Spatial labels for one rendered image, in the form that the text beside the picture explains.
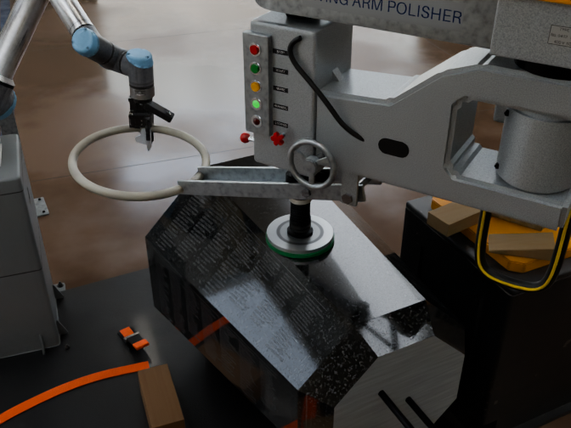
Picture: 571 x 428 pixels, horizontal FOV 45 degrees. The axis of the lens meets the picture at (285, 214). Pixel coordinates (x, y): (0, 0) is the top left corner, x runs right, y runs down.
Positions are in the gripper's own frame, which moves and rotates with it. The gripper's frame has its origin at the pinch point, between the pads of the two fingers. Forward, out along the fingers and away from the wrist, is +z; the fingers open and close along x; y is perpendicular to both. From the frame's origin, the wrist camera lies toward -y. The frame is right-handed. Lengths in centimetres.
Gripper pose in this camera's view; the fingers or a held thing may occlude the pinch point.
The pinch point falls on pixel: (151, 143)
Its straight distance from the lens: 271.9
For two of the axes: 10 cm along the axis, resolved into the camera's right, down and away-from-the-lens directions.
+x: 0.0, 5.7, -8.2
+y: -10.0, -0.4, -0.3
